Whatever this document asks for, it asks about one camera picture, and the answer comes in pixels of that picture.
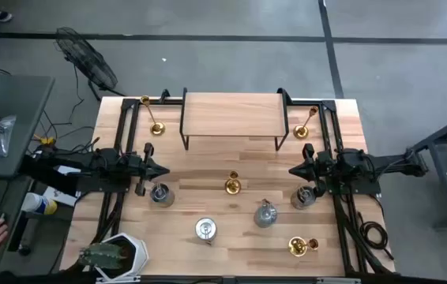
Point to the short gold candlestick holder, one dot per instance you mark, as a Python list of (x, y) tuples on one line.
[(232, 186)]

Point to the medium gold candlestick holder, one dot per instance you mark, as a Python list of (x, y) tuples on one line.
[(301, 131), (297, 246)]

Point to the dark grey computer desk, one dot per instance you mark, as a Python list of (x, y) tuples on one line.
[(6, 197)]

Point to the clear plastic bag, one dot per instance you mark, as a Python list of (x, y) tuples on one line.
[(0, 136)]

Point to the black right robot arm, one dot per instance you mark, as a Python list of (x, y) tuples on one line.
[(389, 163)]

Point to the white and yellow bottle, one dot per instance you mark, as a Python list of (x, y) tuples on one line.
[(38, 203)]

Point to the green cactus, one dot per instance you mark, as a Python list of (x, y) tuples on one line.
[(103, 255)]

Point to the white paper sheet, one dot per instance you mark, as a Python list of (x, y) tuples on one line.
[(59, 196)]

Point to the black metal rig frame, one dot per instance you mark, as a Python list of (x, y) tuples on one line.
[(128, 103)]

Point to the grey metal table frame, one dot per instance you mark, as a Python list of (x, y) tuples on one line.
[(444, 132)]

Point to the tall gold candlestick holder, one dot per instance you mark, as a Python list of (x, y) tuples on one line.
[(157, 128)]

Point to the silver tin candle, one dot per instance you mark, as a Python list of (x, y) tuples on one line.
[(162, 196), (205, 229), (265, 215), (303, 198)]

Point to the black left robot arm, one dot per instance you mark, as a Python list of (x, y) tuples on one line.
[(89, 161)]

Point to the yellow power plug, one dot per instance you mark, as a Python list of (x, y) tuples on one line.
[(46, 140)]

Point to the black floor fan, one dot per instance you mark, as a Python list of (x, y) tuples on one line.
[(87, 61)]

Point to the wooden shelf with black legs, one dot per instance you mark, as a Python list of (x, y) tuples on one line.
[(215, 114)]

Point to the white angular plant pot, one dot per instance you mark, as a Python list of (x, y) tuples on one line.
[(138, 252)]

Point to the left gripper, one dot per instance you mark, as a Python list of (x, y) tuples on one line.
[(144, 173)]

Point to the grey side table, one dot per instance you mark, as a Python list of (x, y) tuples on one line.
[(22, 102)]

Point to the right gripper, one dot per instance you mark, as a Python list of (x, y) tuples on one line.
[(318, 169)]

